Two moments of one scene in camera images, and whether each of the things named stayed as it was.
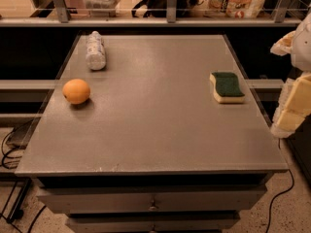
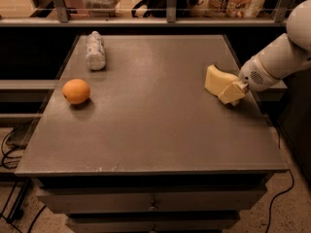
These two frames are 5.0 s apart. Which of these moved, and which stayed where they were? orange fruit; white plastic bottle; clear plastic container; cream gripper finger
Moved: cream gripper finger
Stayed: white plastic bottle; orange fruit; clear plastic container
